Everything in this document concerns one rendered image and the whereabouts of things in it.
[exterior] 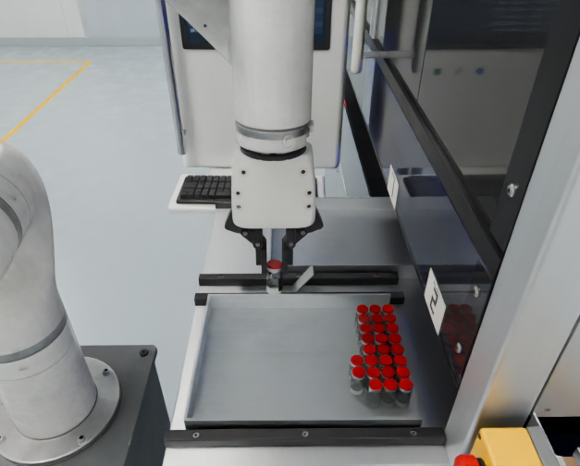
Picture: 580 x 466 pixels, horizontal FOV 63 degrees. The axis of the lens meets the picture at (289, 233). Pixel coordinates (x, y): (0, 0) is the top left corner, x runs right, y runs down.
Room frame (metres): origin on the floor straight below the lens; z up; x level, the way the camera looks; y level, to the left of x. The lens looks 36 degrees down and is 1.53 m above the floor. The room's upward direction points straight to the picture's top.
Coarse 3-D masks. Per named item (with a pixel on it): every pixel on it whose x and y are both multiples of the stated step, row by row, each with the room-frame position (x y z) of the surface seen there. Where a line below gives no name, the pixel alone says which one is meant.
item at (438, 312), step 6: (432, 276) 0.55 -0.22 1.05; (432, 282) 0.54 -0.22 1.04; (426, 288) 0.56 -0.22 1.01; (432, 288) 0.54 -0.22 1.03; (438, 288) 0.52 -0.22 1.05; (426, 294) 0.55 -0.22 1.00; (432, 294) 0.53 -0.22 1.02; (438, 294) 0.51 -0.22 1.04; (426, 300) 0.55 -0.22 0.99; (438, 300) 0.51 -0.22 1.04; (432, 306) 0.52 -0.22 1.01; (438, 306) 0.50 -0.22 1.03; (444, 306) 0.48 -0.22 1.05; (438, 312) 0.50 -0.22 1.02; (444, 312) 0.48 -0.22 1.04; (432, 318) 0.51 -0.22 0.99; (438, 318) 0.49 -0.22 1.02; (438, 324) 0.49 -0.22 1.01; (438, 330) 0.48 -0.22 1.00
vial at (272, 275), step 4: (268, 268) 0.48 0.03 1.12; (280, 268) 0.48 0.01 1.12; (268, 272) 0.48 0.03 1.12; (272, 272) 0.47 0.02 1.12; (276, 272) 0.47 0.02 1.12; (280, 272) 0.48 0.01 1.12; (268, 276) 0.47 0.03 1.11; (272, 276) 0.47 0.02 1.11; (276, 276) 0.47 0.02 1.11; (280, 276) 0.48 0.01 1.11; (268, 280) 0.47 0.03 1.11; (272, 280) 0.47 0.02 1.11; (276, 280) 0.47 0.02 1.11; (268, 284) 0.47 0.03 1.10; (272, 284) 0.47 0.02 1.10; (276, 284) 0.47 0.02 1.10; (268, 288) 0.47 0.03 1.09; (272, 288) 0.47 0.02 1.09; (276, 288) 0.47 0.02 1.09; (268, 292) 0.47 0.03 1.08; (272, 292) 0.47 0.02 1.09; (276, 292) 0.47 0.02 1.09; (280, 292) 0.47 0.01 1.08
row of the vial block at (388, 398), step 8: (376, 312) 0.59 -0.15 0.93; (376, 320) 0.57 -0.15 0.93; (376, 328) 0.55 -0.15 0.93; (384, 328) 0.55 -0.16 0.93; (376, 336) 0.53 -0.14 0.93; (384, 336) 0.53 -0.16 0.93; (376, 344) 0.53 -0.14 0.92; (384, 344) 0.52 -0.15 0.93; (376, 352) 0.51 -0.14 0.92; (384, 352) 0.50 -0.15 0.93; (384, 360) 0.49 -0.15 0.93; (384, 368) 0.47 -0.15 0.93; (392, 368) 0.47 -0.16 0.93; (384, 376) 0.46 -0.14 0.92; (392, 376) 0.46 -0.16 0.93; (384, 384) 0.44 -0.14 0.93; (392, 384) 0.44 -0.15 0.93; (384, 392) 0.44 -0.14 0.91; (392, 392) 0.43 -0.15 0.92; (384, 400) 0.43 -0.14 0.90; (392, 400) 0.43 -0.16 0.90
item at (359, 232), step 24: (336, 216) 0.95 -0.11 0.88; (360, 216) 0.95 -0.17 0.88; (384, 216) 0.95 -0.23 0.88; (312, 240) 0.86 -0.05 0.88; (336, 240) 0.86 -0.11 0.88; (360, 240) 0.86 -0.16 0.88; (384, 240) 0.86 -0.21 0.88; (336, 264) 0.73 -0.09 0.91; (360, 264) 0.73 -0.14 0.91; (384, 264) 0.73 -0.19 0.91; (408, 264) 0.73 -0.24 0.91
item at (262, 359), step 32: (224, 320) 0.61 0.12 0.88; (256, 320) 0.61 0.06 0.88; (288, 320) 0.61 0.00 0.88; (320, 320) 0.61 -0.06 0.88; (352, 320) 0.61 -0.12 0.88; (224, 352) 0.54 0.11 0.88; (256, 352) 0.54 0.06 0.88; (288, 352) 0.54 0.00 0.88; (320, 352) 0.54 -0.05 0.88; (352, 352) 0.54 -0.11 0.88; (192, 384) 0.45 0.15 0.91; (224, 384) 0.47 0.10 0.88; (256, 384) 0.47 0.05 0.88; (288, 384) 0.47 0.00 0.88; (320, 384) 0.47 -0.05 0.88; (192, 416) 0.42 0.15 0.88; (224, 416) 0.42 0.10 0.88; (256, 416) 0.42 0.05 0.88; (288, 416) 0.42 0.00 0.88; (320, 416) 0.42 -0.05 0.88; (352, 416) 0.42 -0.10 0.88; (384, 416) 0.42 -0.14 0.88
